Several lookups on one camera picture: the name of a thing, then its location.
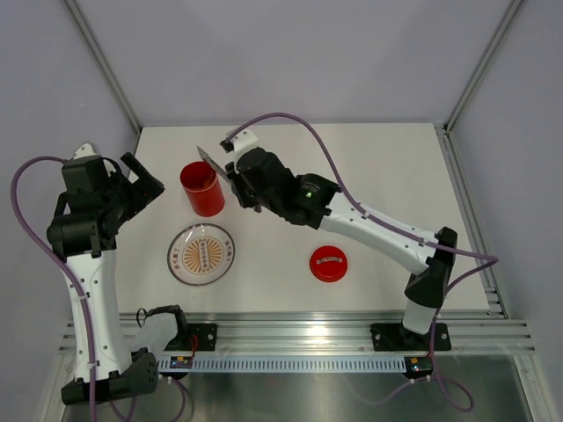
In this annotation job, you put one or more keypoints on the white slotted cable duct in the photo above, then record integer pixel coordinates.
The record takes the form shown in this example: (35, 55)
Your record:
(282, 364)

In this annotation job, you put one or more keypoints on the aluminium right side rail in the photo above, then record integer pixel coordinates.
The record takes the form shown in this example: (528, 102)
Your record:
(488, 276)

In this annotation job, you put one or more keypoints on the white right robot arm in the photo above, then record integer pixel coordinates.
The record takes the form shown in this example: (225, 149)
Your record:
(428, 257)

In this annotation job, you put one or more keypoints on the white plate with red print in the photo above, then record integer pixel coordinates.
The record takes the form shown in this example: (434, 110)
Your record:
(201, 254)

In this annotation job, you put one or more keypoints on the red round lid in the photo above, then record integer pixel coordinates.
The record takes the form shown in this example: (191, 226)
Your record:
(328, 263)

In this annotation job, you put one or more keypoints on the aluminium left frame post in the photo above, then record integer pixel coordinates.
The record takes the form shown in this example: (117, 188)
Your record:
(93, 46)

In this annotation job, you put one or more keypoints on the stainless steel tongs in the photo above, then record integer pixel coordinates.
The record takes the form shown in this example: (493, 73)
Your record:
(245, 196)

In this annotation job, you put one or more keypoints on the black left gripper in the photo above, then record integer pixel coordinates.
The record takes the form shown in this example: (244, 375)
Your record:
(146, 189)

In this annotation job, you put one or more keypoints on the red cylindrical lunch container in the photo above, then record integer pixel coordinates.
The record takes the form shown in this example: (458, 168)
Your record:
(205, 203)

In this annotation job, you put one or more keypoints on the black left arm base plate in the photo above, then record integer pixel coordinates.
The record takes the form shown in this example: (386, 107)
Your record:
(201, 336)

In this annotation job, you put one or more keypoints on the aluminium rail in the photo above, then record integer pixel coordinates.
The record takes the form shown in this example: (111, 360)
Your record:
(488, 276)
(349, 334)

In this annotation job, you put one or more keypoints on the aluminium front rail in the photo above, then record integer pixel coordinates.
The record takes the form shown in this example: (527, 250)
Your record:
(349, 334)

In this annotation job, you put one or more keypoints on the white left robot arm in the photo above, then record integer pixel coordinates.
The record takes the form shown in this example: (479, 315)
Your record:
(82, 236)

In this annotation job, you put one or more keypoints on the orange fried chicken wing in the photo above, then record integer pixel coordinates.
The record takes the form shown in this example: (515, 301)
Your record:
(204, 182)

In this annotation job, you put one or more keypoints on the aluminium frame post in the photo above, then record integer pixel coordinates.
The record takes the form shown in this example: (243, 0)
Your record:
(93, 46)
(492, 48)

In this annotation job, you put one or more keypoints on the aluminium right frame post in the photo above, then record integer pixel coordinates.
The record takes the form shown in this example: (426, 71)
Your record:
(492, 48)

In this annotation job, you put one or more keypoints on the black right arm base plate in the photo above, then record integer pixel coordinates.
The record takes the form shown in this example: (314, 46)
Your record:
(393, 337)

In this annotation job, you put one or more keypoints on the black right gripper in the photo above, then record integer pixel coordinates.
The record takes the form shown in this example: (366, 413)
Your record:
(237, 186)

